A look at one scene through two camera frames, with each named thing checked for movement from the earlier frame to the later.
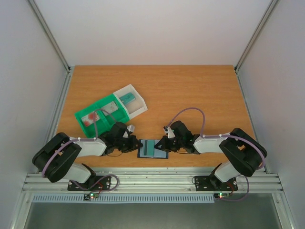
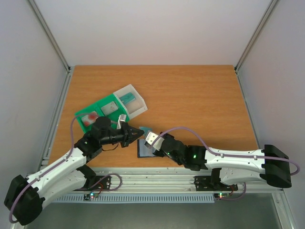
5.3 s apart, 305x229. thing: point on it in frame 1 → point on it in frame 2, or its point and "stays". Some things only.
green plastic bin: (86, 117) stays
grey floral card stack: (110, 107) stays
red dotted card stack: (88, 119) stays
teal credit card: (150, 148) → (145, 129)
